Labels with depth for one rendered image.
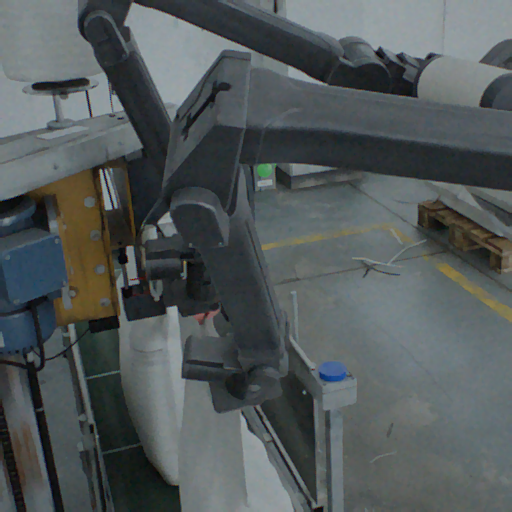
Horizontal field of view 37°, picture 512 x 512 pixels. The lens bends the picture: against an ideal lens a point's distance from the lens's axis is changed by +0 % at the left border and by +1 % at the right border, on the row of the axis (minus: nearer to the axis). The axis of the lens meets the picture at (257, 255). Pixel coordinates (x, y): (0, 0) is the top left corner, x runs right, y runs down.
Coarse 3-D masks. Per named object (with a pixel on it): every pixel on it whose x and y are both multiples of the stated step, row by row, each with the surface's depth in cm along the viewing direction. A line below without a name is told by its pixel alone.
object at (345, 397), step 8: (312, 368) 164; (312, 376) 162; (352, 376) 160; (312, 384) 163; (320, 384) 158; (328, 384) 158; (336, 384) 158; (344, 384) 159; (352, 384) 159; (312, 392) 164; (320, 392) 159; (336, 392) 159; (344, 392) 159; (352, 392) 160; (320, 400) 160; (328, 400) 159; (336, 400) 160; (344, 400) 160; (352, 400) 161; (328, 408) 160
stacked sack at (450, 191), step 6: (426, 186) 444; (432, 186) 437; (438, 186) 429; (444, 186) 426; (450, 186) 422; (456, 186) 418; (462, 186) 414; (438, 192) 433; (444, 192) 427; (450, 192) 419; (456, 192) 416; (450, 198) 424; (456, 198) 417
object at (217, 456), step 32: (192, 320) 147; (192, 384) 154; (192, 416) 150; (224, 416) 128; (192, 448) 144; (224, 448) 133; (256, 448) 142; (192, 480) 139; (224, 480) 131; (256, 480) 131
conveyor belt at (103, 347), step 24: (120, 264) 337; (96, 336) 277; (96, 360) 262; (96, 384) 248; (120, 384) 247; (96, 408) 235; (120, 408) 234; (120, 432) 223; (120, 456) 213; (144, 456) 212; (120, 480) 204; (144, 480) 203; (120, 504) 195; (144, 504) 195; (168, 504) 194
